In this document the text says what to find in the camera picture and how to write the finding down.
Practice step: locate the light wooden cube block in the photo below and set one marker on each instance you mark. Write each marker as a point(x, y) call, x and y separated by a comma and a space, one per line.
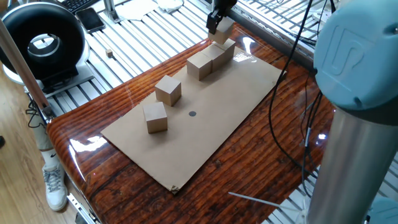
point(223, 29)
point(199, 66)
point(230, 48)
point(168, 90)
point(216, 57)
point(155, 117)

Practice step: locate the brown cardboard sheet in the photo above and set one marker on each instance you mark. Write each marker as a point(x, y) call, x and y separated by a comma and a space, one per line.
point(202, 140)

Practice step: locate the tiny wooden cube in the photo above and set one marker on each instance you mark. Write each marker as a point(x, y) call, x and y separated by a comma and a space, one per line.
point(109, 53)

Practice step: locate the white paper sheet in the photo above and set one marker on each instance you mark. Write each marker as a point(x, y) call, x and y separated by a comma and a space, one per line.
point(136, 11)

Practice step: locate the black keyboard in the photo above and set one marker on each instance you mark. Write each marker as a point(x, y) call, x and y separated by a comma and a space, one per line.
point(76, 3)

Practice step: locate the white crumpled cloth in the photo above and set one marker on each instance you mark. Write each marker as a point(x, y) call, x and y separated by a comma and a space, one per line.
point(169, 4)

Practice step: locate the white zip tie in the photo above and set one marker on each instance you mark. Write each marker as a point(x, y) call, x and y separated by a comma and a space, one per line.
point(267, 203)

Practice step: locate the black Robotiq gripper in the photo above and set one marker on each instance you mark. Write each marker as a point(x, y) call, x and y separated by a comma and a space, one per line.
point(225, 4)

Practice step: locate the glossy dark wooden board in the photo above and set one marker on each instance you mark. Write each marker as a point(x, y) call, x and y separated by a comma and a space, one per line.
point(248, 161)

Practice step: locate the black round dot sticker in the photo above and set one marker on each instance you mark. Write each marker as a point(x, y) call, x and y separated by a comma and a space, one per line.
point(192, 114)

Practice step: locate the metal drawer rail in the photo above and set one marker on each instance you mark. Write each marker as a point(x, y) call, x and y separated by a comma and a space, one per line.
point(79, 207)

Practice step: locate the black smartphone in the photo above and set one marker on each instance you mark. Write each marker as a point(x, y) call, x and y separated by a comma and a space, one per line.
point(90, 19)

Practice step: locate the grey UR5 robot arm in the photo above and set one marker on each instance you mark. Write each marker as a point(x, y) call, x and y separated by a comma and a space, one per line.
point(357, 62)

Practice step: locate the short aluminium post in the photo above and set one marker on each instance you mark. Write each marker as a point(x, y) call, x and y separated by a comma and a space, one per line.
point(109, 9)

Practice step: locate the white sneaker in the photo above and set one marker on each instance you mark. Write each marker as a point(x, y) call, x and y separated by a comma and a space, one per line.
point(55, 189)

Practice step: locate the tan diagonal frame bar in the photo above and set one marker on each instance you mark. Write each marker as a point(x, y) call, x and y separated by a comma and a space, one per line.
point(18, 62)

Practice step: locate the person's leg with sock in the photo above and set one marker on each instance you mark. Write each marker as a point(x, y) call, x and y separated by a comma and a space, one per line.
point(45, 137)

